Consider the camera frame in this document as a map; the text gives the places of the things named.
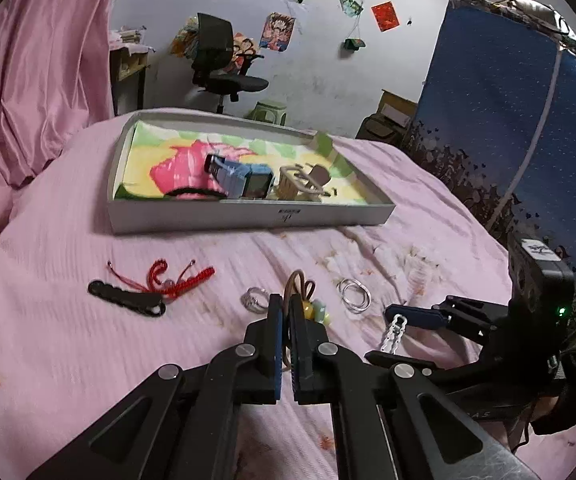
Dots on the green hanging wall pouch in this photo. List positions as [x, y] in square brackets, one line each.
[353, 44]

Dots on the pink satin curtain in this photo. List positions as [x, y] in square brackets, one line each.
[54, 82]

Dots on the pink floral bed sheet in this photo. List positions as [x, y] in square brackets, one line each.
[67, 357]

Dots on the silver bangle set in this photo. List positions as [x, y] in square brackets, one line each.
[355, 296]

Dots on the colourful bear drawing paper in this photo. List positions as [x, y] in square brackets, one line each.
[171, 164]

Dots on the black hair clip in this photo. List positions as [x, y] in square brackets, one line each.
[149, 304]

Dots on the grey shallow box tray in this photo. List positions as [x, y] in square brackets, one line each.
[148, 216]

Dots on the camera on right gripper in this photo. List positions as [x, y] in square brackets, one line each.
[542, 283]

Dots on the anime character poster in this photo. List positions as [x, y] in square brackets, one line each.
[277, 32]

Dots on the wooden desk with clutter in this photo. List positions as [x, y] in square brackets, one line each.
[128, 58]

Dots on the blue kids smartwatch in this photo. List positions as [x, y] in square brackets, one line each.
[238, 180]

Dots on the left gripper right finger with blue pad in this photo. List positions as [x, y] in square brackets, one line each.
[390, 421]

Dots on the blue starry fabric wardrobe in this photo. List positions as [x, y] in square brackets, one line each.
[496, 123]

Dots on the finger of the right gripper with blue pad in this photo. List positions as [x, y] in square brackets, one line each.
[428, 319]
[418, 359]

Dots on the cardboard box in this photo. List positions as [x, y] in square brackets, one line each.
[397, 109]

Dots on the black office chair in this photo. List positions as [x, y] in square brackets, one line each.
[218, 68]

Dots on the grey square hair claw clip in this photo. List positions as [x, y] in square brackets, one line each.
[297, 184]

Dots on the black hair band in tray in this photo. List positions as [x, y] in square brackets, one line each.
[195, 193]

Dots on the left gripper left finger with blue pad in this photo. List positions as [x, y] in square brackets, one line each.
[180, 424]

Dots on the green plastic stool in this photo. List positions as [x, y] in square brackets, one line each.
[269, 112]

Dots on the red square wall paper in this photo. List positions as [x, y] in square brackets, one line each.
[385, 16]

